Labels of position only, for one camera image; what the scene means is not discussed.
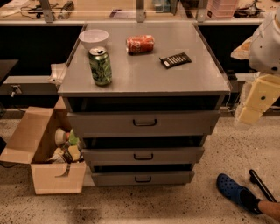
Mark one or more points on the black stick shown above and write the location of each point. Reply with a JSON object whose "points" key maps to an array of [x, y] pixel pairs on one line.
{"points": [[255, 179]]}

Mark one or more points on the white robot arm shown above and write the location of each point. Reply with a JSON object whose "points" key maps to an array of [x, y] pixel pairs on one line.
{"points": [[262, 50]]}

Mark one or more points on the grey top drawer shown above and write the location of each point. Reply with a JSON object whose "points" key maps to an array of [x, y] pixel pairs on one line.
{"points": [[143, 123]]}

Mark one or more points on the grey bottom drawer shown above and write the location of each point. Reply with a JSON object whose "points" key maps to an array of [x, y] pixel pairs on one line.
{"points": [[142, 178]]}

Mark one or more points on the cardboard box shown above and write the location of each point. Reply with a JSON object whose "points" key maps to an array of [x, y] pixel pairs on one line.
{"points": [[33, 143]]}

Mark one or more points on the person's leg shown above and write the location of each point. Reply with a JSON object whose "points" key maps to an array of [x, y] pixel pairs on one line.
{"points": [[258, 206]]}

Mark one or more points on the white bowl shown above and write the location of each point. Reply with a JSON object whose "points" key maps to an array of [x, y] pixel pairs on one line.
{"points": [[93, 38]]}

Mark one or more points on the pink plastic container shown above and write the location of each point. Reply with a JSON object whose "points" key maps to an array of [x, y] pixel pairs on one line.
{"points": [[217, 9]]}

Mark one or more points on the grey drawer cabinet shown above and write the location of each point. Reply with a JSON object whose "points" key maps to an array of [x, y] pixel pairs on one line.
{"points": [[140, 82]]}

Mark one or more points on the blue clog shoe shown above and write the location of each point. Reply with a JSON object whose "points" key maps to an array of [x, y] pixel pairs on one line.
{"points": [[233, 191]]}

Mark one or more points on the red soda can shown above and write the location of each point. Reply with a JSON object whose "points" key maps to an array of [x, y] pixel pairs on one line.
{"points": [[140, 44]]}

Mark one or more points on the white cup in box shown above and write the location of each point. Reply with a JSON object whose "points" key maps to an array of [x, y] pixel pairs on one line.
{"points": [[60, 136]]}

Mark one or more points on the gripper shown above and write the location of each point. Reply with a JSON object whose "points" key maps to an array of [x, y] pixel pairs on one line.
{"points": [[266, 48]]}

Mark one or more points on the dark snack bar packet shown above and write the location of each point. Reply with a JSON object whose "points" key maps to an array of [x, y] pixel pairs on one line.
{"points": [[175, 60]]}

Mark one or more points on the grey drawer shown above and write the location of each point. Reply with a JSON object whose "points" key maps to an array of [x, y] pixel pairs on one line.
{"points": [[142, 178], [143, 123], [143, 156]]}

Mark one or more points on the green item in box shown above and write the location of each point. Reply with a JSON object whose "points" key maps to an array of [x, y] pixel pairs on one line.
{"points": [[73, 139]]}

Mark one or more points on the green soda can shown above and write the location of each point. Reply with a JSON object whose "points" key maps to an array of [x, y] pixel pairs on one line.
{"points": [[99, 62]]}

